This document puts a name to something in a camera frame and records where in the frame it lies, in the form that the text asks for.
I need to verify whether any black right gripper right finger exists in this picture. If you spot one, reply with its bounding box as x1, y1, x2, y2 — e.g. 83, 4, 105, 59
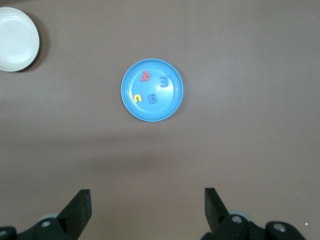
202, 187, 251, 240

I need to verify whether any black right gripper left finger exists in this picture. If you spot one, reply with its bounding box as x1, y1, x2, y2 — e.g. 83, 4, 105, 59
32, 189, 92, 240

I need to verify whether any brown paper table cover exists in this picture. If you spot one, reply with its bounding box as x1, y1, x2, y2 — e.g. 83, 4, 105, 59
0, 0, 320, 240

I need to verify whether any blue plate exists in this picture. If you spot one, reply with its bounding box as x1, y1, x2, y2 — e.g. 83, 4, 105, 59
120, 58, 184, 123

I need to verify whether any cream plate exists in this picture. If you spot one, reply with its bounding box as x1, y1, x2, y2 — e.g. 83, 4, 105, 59
0, 6, 41, 73

